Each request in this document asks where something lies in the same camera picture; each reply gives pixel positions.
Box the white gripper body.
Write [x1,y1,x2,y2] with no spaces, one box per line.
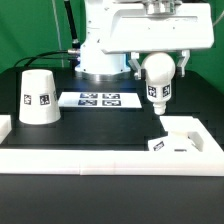
[100,1,214,54]

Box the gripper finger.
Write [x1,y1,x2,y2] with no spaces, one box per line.
[129,52,145,80]
[176,50,190,77]

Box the white lamp bulb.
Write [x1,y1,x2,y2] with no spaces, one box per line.
[142,52,175,115]

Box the white lamp base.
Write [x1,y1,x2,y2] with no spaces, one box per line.
[148,116,201,152]

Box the white lamp shade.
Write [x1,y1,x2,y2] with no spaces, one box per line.
[19,69,61,125]

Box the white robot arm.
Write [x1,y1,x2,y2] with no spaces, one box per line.
[76,0,214,79]

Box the white marker tag sheet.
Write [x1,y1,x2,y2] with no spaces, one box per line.
[58,92,141,108]

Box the black cable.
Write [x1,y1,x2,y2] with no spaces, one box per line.
[14,49,81,68]

